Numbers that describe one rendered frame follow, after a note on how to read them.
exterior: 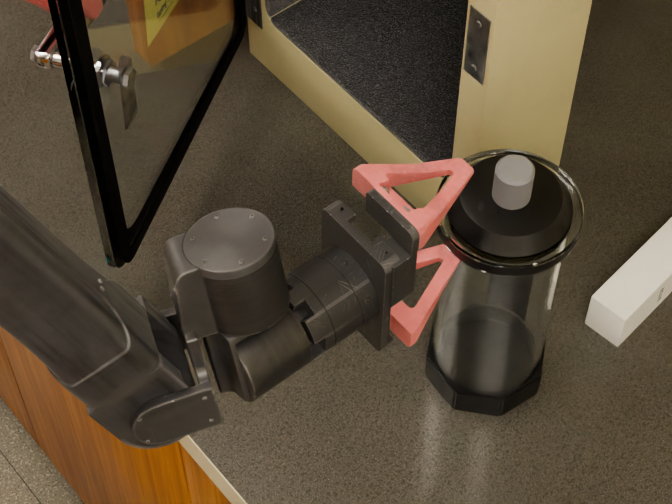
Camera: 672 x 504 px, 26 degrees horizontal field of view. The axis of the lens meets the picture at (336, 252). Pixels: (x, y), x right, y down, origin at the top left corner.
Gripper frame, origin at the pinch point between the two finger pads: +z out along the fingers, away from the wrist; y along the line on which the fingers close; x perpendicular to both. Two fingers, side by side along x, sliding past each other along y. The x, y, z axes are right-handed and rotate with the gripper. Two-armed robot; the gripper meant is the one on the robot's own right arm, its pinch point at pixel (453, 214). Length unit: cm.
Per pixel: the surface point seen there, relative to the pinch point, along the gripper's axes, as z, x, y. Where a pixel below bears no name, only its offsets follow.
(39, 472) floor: -15, 65, -120
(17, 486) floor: -19, 65, -120
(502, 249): 2.1, -3.1, -2.6
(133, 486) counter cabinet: -14, 32, -73
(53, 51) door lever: -13.6, 29.8, 0.8
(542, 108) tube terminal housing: 19.2, 9.2, -10.7
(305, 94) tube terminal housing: 12.1, 32.1, -24.0
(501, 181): 4.0, -0.5, 1.0
